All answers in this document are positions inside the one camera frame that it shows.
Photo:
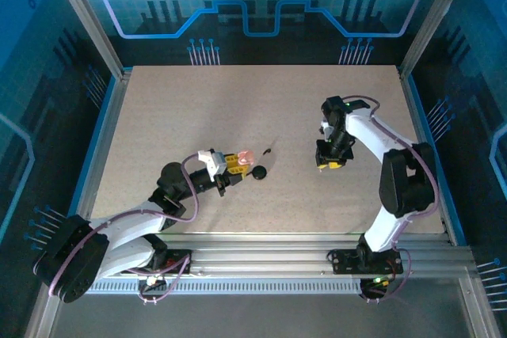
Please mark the pink earbud charging case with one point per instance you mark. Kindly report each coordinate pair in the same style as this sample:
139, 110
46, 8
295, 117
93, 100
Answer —
247, 158

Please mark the black earbud charging case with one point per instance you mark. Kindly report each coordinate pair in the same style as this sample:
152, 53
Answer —
260, 172

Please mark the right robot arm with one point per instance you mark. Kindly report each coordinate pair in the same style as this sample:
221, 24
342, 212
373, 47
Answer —
408, 179

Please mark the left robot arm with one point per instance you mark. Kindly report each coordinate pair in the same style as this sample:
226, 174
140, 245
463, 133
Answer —
126, 231

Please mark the small LED circuit board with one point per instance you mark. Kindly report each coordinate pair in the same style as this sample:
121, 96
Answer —
378, 282
152, 279

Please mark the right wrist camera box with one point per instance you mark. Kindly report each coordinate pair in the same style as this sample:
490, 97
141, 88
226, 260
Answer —
325, 131

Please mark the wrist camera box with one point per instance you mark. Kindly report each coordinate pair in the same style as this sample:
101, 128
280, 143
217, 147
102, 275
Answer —
212, 160
325, 131

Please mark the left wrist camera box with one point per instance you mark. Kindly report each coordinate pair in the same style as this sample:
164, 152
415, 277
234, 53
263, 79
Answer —
212, 160

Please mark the aluminium table side rail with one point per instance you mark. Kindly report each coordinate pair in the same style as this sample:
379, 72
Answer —
419, 116
104, 136

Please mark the aluminium mounting rail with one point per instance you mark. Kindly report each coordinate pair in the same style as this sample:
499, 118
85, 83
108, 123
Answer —
257, 253

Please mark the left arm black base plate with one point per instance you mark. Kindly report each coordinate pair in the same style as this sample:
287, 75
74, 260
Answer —
178, 264

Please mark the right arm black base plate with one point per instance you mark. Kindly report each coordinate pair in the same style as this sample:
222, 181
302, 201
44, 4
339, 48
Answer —
344, 263

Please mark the aluminium frame post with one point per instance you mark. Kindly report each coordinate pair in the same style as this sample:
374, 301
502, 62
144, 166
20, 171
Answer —
88, 17
428, 17

